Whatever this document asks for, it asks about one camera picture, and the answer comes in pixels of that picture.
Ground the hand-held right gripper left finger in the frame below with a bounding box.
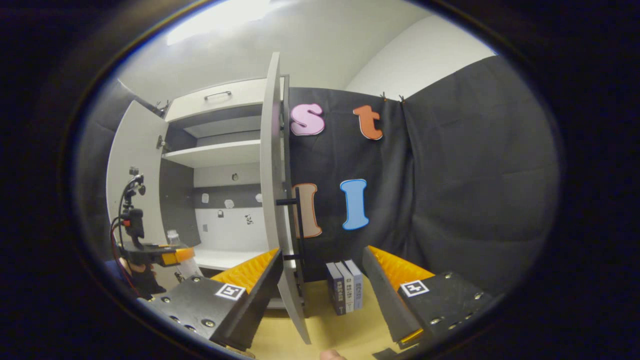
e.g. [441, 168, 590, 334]
[137, 248, 284, 352]

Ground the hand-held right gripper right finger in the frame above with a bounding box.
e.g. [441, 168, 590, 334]
[362, 246, 496, 350]

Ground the clear plastic bottle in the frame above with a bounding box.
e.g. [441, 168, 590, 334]
[166, 229, 202, 282]

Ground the white cabinet door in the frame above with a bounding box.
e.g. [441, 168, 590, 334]
[106, 100, 171, 261]
[260, 52, 312, 345]

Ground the white and grey cabinet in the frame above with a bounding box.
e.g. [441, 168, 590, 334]
[160, 77, 291, 308]

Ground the white cabinet shelf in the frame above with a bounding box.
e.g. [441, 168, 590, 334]
[161, 139, 264, 169]

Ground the white cabinet drawer front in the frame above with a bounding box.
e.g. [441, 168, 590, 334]
[165, 77, 286, 123]

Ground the light blue book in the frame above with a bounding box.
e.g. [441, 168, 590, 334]
[344, 259, 365, 311]

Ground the white book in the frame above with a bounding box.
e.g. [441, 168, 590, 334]
[335, 261, 355, 314]

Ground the dark navy book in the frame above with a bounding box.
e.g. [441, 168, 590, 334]
[326, 262, 347, 316]

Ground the black right door handle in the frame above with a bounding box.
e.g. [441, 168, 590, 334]
[276, 186, 306, 301]

